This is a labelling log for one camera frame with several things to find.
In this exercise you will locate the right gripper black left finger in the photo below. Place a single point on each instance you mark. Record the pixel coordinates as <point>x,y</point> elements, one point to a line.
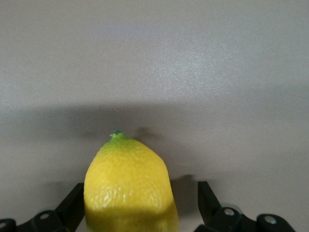
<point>70,212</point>

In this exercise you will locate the yellow lemon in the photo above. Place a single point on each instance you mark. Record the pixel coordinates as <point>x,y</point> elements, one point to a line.
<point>128,181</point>

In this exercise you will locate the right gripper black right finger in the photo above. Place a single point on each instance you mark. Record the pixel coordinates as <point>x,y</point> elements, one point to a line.
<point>212,215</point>

